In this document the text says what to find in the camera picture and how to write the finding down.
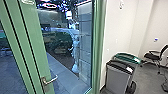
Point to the grey indoor trash bin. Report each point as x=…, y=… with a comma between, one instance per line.
x=118, y=78

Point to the green lid trash bin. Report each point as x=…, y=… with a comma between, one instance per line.
x=130, y=59

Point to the black swivel office chair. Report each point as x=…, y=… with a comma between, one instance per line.
x=155, y=56

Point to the green glass door frame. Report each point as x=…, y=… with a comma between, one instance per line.
x=25, y=46

